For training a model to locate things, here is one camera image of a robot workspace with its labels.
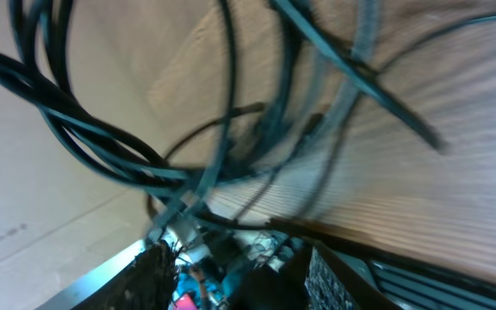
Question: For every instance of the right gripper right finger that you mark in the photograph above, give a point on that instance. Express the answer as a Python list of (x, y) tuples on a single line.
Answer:
[(333, 285)]

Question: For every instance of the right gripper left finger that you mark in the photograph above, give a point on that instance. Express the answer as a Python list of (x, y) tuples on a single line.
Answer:
[(147, 283)]

